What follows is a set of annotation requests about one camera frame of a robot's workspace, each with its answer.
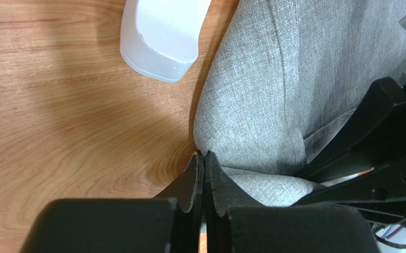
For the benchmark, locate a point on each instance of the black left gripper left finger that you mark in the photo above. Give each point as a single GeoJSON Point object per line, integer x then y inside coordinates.
{"type": "Point", "coordinates": [168, 222]}

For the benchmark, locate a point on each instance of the grey cloth napkin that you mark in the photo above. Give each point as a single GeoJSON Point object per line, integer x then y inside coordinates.
{"type": "Point", "coordinates": [284, 81]}

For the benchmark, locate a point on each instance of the white clothes rack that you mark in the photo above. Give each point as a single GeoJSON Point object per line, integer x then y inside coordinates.
{"type": "Point", "coordinates": [160, 39]}

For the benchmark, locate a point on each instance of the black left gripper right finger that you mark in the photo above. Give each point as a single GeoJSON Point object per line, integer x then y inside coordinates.
{"type": "Point", "coordinates": [238, 223]}

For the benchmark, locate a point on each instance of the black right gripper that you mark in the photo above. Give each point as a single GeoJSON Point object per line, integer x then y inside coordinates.
{"type": "Point", "coordinates": [375, 135]}

